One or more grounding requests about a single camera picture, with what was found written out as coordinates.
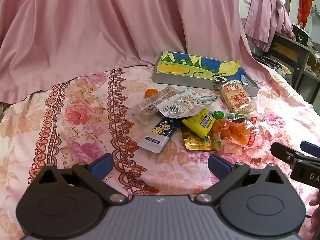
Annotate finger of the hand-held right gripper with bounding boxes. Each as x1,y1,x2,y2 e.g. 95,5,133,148
301,141,320,158
270,142,304,165

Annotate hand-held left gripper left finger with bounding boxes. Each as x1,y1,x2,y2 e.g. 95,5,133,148
29,153,129,205

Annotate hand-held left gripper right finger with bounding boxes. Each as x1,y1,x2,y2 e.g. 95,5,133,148
194,153,288,205

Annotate gold foil packet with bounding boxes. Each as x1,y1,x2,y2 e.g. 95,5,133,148
180,124,216,151

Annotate orange-red snack packet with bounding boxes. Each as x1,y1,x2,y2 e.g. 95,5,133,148
211,116,260,152

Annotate yellow snack packet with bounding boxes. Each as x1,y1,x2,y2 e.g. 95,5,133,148
182,108,216,142

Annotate green snack tube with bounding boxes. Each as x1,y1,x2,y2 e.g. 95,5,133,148
212,111,247,119

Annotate blue and white tablet box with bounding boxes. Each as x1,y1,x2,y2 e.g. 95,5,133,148
137,116,181,154

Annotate rice cracker packet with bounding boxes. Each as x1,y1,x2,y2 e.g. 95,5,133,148
218,79,256,113

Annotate white green-print snack packet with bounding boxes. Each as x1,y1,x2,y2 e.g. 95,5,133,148
158,87,220,118

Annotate clear brown cake packet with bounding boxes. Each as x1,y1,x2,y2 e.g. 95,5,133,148
132,86,179,124

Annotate colourful dinosaur box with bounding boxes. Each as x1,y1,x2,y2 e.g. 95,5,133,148
153,51,260,97

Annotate person's right hand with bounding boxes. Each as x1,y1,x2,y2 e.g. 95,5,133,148
309,191,320,234

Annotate floral bed sheet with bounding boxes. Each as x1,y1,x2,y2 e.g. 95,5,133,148
0,62,320,240

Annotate wooden desk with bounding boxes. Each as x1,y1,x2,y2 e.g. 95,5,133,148
266,32,320,104

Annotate pink satin draped cloth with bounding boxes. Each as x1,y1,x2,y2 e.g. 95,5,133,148
0,0,273,104

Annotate hanging pink cloth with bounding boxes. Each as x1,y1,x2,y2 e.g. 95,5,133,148
244,0,297,52

